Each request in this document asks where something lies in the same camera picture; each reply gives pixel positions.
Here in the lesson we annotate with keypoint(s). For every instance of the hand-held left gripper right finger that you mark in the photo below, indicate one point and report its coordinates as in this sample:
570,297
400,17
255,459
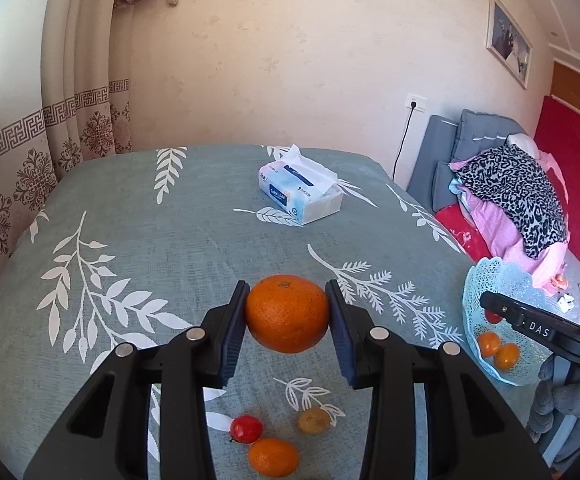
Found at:
341,336

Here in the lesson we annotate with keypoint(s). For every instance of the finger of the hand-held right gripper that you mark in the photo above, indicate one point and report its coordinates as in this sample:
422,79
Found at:
500,306

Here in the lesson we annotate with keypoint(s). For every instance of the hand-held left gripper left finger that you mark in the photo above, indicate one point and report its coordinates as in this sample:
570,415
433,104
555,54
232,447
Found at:
234,332

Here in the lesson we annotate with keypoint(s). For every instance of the light blue plastic fruit basket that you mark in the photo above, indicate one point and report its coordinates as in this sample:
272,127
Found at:
512,280

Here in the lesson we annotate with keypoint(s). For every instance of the large orange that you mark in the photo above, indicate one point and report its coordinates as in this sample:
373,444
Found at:
287,315

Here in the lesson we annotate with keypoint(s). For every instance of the yellow-brown fruit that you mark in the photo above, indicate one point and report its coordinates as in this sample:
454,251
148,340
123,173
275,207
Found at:
313,421

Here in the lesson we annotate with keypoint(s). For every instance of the small red fruit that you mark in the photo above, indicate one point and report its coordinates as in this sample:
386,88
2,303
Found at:
492,317
246,428

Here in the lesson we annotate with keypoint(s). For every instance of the small white box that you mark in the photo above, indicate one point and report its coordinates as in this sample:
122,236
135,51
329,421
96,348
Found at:
567,303

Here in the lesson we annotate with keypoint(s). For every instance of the small orange toy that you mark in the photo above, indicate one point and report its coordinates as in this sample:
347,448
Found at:
560,282

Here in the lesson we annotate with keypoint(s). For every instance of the grey fleece fabric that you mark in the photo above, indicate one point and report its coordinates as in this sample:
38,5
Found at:
567,410

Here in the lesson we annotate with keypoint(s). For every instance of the pile of clothes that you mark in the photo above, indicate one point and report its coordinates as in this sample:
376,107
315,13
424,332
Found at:
495,230

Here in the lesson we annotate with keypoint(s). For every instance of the red floral blanket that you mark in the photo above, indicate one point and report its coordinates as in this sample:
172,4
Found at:
457,227

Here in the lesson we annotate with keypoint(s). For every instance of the teal leaf-print tablecloth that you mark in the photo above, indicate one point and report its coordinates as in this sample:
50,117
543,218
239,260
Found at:
169,240

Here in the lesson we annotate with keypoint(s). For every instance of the leopard print cloth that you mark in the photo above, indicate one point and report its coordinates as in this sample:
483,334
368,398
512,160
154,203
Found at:
520,190

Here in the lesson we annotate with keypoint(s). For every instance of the light blue cloth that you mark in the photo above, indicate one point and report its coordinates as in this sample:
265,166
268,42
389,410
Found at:
454,187

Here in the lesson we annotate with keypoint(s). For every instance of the grey pillow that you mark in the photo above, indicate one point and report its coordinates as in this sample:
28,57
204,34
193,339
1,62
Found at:
442,185

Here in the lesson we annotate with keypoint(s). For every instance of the blue white tissue pack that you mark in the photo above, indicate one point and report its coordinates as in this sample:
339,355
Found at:
300,190

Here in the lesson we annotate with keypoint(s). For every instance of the white pillow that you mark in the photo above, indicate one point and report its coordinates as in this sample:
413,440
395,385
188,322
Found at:
525,142

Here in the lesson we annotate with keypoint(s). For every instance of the grey quilted cushion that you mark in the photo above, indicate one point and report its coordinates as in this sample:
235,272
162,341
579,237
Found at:
485,130

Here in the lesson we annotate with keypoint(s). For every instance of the patterned beige curtain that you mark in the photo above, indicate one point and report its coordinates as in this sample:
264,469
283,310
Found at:
29,160

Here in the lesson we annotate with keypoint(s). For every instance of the white wall socket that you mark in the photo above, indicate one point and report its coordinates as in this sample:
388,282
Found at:
416,103

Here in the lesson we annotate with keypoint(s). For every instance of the framed wall picture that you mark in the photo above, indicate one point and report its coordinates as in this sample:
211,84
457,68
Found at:
509,42

